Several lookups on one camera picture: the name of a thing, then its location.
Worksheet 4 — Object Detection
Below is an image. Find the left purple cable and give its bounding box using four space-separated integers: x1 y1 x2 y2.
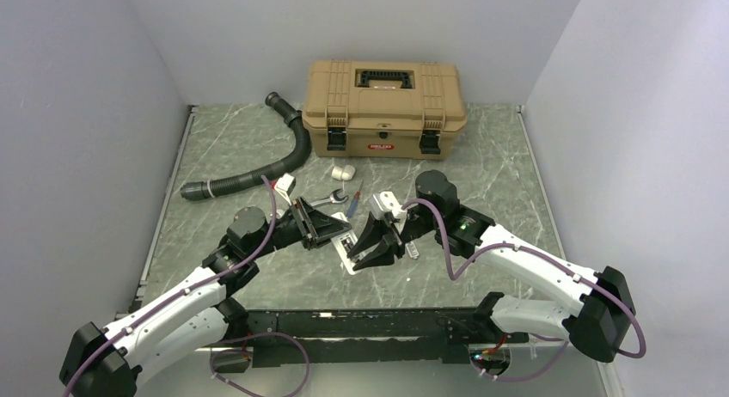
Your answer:
62 175 311 397

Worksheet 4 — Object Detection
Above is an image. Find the white pipe elbow fitting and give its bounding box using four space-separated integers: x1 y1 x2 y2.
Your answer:
330 165 356 182

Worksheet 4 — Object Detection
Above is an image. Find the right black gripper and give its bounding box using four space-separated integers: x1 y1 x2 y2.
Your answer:
347 205 441 271

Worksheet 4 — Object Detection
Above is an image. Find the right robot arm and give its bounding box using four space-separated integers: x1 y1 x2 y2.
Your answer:
340 170 646 363

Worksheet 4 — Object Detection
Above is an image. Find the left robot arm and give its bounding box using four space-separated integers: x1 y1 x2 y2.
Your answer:
59 198 352 396

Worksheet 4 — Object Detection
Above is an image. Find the black corrugated hose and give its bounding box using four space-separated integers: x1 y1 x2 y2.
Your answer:
180 92 313 202

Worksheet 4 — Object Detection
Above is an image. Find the tan plastic toolbox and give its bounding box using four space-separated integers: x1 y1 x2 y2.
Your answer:
303 59 468 160

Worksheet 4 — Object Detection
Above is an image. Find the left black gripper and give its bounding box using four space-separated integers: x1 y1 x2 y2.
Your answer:
248 196 352 260

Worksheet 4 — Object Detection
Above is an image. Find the white AC remote control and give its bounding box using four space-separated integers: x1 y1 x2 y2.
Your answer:
331 228 364 275

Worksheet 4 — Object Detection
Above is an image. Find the aluminium frame rail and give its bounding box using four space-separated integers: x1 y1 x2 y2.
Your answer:
105 320 608 353

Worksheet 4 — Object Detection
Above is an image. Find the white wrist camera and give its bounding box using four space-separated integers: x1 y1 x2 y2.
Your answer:
273 173 296 203
369 191 407 230

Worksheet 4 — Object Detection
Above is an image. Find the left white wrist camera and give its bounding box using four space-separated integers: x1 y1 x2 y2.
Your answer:
273 173 296 203

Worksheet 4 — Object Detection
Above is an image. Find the silver combination wrench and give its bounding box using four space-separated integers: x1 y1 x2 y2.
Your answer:
309 188 348 208

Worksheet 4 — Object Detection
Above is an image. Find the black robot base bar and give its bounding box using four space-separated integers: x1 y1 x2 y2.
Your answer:
215 307 529 368

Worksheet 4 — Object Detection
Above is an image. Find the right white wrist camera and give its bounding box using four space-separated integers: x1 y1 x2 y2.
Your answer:
369 191 407 230

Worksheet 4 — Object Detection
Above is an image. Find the blue red screwdriver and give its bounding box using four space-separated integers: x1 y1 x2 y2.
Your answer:
346 181 364 219

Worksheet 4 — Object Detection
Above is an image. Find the white battery cover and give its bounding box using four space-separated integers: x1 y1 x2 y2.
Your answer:
405 241 420 260

